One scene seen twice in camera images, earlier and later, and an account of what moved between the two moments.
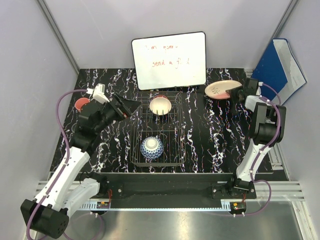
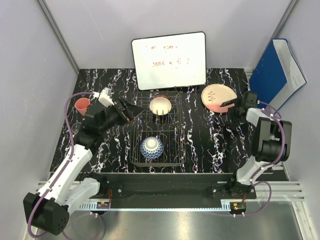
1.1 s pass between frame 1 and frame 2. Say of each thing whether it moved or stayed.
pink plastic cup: stayed
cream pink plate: moved
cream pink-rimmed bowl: stayed
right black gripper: moved
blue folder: stayed
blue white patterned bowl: stayed
